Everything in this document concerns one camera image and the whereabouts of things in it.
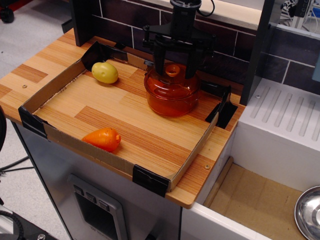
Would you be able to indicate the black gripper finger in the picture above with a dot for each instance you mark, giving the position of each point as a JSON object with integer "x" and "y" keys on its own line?
{"x": 159, "y": 58}
{"x": 192, "y": 63}

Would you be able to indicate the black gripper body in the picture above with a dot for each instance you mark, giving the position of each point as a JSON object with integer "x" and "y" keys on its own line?
{"x": 180, "y": 35}

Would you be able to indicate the orange transparent pot lid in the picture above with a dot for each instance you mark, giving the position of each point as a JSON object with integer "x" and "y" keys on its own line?
{"x": 172, "y": 84}

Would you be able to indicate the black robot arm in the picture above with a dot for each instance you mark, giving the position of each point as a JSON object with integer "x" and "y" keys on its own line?
{"x": 186, "y": 3}

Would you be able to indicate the orange transparent pot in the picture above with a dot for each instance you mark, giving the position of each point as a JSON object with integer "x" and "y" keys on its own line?
{"x": 174, "y": 101}

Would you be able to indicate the yellow toy potato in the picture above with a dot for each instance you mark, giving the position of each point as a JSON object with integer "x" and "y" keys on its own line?
{"x": 105, "y": 72}

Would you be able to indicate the cardboard fence with black tape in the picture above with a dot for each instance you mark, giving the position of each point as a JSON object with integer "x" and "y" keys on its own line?
{"x": 161, "y": 154}

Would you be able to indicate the orange toy carrot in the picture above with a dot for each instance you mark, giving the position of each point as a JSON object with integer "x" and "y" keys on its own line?
{"x": 107, "y": 139}

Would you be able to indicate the white sink drainboard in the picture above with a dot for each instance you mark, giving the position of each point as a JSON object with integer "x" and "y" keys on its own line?
{"x": 278, "y": 135}

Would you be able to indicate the black caster wheel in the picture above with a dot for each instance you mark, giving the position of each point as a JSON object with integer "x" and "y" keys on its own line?
{"x": 7, "y": 15}

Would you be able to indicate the steel bowl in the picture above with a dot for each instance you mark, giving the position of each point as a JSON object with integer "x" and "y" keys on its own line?
{"x": 307, "y": 213}

